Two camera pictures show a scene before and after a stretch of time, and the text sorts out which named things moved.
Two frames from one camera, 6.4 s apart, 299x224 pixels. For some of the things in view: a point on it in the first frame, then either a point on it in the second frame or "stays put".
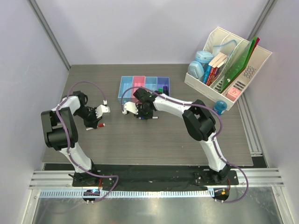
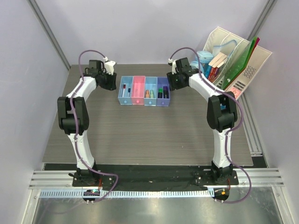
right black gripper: [149, 116] -> [172, 85]
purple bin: [163, 81] stays put
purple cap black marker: [165, 90] stays put
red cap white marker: [98, 125] -> [124, 88]
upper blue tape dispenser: [203, 57] stays put
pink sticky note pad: [232, 94] stays put
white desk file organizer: [227, 68] stays put
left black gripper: [94, 122] -> [112, 85]
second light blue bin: [151, 82] stays put
